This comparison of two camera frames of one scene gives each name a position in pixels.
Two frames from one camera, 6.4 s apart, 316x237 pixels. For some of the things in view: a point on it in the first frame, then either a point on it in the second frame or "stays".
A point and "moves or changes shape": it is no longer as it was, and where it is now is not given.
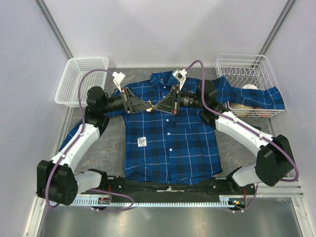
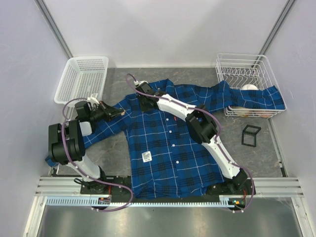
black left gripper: [127, 99] → [109, 111]
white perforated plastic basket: [67, 94] stays
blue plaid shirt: [167, 118] moves or changes shape
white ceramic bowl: [249, 86] stays
